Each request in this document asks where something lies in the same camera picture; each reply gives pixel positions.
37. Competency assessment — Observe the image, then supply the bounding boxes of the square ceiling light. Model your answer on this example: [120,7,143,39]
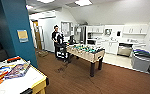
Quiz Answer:
[35,0,57,4]
[74,0,93,7]
[25,4,35,10]

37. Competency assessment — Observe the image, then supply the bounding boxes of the person in black shirt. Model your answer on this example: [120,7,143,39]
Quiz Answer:
[50,24,66,54]

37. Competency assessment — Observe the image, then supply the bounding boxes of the yellow wall poster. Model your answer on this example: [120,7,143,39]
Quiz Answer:
[16,29,29,43]

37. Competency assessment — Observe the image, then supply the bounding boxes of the cardboard box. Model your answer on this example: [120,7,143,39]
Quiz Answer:
[35,49,49,58]

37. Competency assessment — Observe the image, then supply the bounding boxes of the black soap dispenser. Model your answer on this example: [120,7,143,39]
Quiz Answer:
[116,30,122,38]

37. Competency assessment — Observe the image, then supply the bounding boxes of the white lower kitchen cabinets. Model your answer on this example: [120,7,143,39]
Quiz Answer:
[87,38,120,56]

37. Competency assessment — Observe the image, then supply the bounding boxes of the black wheeled cart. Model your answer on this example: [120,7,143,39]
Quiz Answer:
[54,34,75,63]

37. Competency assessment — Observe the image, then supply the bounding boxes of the purple board game box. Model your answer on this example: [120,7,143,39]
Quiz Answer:
[4,61,31,80]

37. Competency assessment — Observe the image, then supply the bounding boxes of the grey trash bin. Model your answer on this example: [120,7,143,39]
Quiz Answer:
[130,49,150,73]

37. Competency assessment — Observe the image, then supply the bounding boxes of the black floor cables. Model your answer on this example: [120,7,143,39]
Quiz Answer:
[54,63,70,74]

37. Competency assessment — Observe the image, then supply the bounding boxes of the white air hockey table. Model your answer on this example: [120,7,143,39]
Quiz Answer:
[0,55,49,94]

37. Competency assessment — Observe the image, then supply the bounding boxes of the wooden door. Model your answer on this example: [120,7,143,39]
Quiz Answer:
[32,20,44,51]

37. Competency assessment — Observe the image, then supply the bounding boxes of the foosball table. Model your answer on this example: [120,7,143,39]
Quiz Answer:
[65,43,106,78]

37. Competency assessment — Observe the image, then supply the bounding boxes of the blue yellow board game box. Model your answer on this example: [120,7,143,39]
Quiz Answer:
[0,64,14,76]

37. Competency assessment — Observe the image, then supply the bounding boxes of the stainless steel fridge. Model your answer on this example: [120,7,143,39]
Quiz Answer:
[74,25,89,46]

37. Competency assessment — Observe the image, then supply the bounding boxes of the framed wall board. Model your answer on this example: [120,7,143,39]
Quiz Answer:
[60,21,73,38]

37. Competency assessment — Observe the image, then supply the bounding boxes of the red black box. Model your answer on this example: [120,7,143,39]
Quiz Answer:
[6,56,22,64]

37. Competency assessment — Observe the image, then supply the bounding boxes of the wide white upper cabinet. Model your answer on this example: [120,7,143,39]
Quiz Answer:
[122,23,149,35]

